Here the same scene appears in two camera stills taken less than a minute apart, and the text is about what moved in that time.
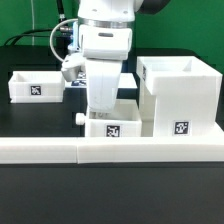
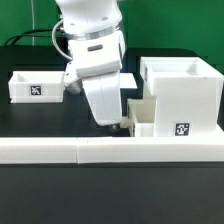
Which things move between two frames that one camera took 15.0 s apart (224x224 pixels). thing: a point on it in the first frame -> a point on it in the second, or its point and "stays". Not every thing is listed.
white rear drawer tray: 45,86 stays
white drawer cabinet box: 179,96 stays
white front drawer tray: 127,121 -> 141,114
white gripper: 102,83 stays
